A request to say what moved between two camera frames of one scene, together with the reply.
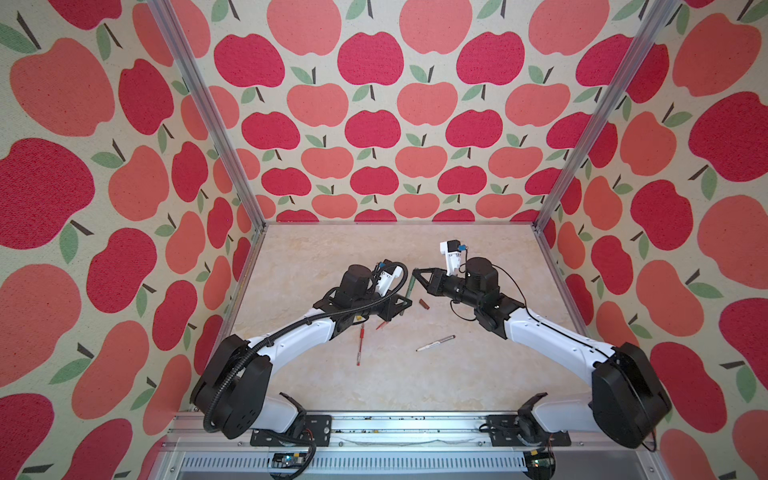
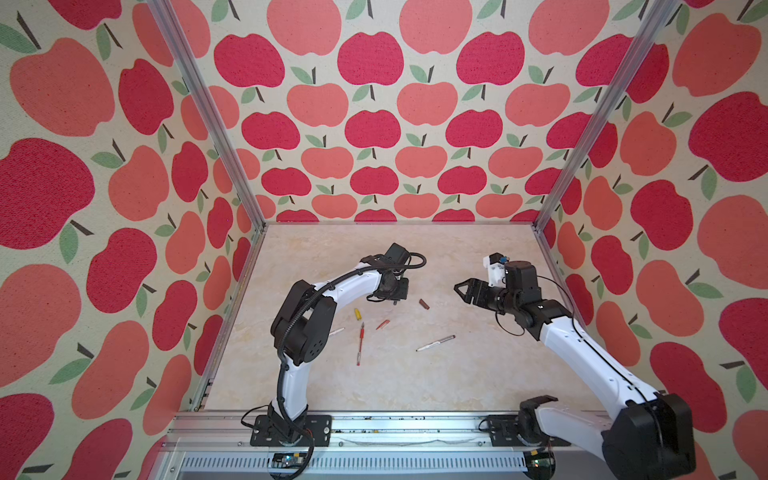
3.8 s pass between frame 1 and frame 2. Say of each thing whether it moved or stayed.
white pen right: stayed
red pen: stayed
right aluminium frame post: stayed
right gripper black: moved
